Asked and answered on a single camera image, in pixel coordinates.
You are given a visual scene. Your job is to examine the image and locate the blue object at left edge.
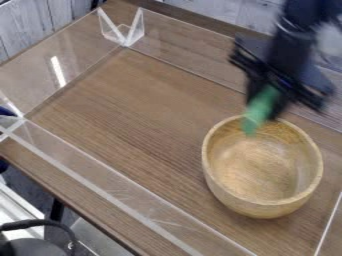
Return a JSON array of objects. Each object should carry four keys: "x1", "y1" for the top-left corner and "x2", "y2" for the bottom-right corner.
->
[{"x1": 0, "y1": 106, "x2": 18, "y2": 117}]

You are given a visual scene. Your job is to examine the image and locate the green rectangular block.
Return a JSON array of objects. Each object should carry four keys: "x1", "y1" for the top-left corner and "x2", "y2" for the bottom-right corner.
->
[{"x1": 242, "y1": 85, "x2": 281, "y2": 136}]

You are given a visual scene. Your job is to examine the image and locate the black table leg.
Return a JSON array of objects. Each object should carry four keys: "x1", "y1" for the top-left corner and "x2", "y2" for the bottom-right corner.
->
[{"x1": 50, "y1": 199, "x2": 65, "y2": 222}]

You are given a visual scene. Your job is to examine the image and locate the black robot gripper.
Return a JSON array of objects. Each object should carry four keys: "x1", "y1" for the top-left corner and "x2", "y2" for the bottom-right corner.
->
[{"x1": 230, "y1": 33, "x2": 336, "y2": 120}]

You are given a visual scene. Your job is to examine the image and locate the black cable loop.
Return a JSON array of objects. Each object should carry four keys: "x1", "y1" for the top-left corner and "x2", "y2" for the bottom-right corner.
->
[{"x1": 0, "y1": 218, "x2": 78, "y2": 256}]

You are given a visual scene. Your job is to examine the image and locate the clear acrylic enclosure walls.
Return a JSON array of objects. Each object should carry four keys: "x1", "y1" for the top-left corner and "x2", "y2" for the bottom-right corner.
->
[{"x1": 0, "y1": 0, "x2": 342, "y2": 256}]

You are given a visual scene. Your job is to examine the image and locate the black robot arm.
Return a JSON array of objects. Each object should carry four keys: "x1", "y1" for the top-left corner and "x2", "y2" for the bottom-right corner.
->
[{"x1": 229, "y1": 0, "x2": 342, "y2": 120}]

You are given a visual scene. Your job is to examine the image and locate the light wooden bowl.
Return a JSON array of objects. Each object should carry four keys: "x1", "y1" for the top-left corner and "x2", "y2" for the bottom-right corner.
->
[{"x1": 201, "y1": 116, "x2": 325, "y2": 219}]

